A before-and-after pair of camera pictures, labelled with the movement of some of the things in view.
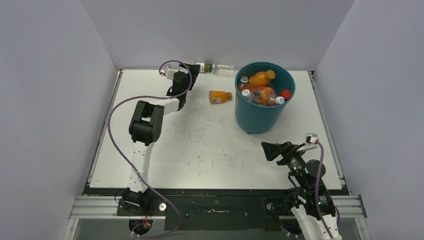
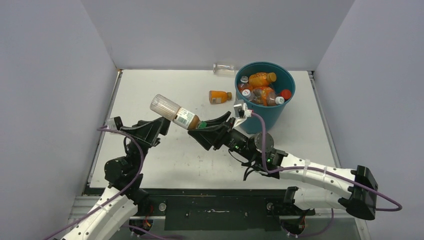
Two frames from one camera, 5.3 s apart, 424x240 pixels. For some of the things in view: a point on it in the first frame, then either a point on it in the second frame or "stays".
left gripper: x=194 y=70 → x=148 y=131
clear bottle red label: x=286 y=94 stays
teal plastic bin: x=254 y=119 stays
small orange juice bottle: x=261 y=78 stays
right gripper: x=286 y=149 → x=215 y=136
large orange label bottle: x=266 y=96 stays
